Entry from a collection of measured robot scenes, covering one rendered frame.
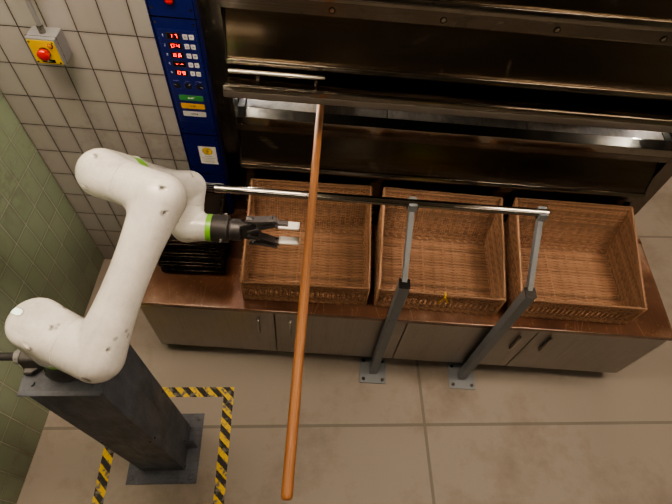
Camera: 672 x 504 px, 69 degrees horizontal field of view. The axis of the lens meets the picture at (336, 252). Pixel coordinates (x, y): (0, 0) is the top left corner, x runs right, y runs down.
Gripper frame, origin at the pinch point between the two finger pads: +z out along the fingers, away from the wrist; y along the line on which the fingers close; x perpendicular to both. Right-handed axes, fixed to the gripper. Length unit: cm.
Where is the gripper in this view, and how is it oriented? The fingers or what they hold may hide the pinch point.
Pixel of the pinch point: (291, 233)
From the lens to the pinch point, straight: 165.3
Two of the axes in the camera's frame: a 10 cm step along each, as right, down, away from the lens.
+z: 10.0, 0.7, 0.3
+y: -0.6, 5.4, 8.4
